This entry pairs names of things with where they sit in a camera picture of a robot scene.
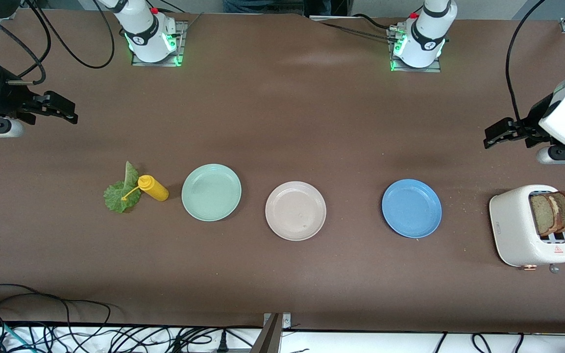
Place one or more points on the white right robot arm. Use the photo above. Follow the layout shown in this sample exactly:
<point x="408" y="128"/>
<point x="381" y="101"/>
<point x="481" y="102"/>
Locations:
<point x="145" y="29"/>

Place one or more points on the grey metal strip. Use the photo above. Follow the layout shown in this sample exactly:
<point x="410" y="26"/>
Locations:
<point x="331" y="18"/>

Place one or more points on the beige plate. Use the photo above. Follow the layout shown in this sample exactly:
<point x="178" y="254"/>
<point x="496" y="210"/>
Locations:
<point x="295" y="211"/>

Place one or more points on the mint green plate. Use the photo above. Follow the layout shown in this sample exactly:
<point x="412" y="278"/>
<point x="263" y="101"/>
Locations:
<point x="211" y="192"/>

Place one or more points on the grey metal post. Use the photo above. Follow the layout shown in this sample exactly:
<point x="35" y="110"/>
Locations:
<point x="267" y="338"/>

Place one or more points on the green lettuce leaf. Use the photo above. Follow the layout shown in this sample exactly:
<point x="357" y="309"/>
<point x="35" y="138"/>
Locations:
<point x="115" y="198"/>

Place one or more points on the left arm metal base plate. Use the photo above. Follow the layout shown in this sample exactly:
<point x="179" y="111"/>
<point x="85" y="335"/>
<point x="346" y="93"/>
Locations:
<point x="436" y="69"/>

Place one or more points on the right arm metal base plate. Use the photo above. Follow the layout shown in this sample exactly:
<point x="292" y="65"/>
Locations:
<point x="182" y="44"/>

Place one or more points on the white toaster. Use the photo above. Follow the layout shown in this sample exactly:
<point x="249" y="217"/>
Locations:
<point x="512" y="225"/>

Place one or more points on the yellow mustard squeeze bottle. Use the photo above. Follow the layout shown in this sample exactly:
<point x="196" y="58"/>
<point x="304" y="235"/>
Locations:
<point x="157" y="190"/>

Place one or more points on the black power plug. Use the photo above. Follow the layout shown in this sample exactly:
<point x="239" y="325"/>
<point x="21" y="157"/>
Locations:
<point x="222" y="343"/>

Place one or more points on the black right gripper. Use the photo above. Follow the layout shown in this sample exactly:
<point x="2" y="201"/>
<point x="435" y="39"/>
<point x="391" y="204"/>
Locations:
<point x="9" y="100"/>

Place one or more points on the small metal bracket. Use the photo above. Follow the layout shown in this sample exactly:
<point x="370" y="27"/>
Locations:
<point x="286" y="321"/>

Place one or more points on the blue plate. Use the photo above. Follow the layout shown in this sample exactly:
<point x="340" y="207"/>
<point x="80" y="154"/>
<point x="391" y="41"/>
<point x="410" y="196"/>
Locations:
<point x="411" y="208"/>

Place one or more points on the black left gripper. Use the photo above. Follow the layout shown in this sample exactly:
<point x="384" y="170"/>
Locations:
<point x="530" y="123"/>

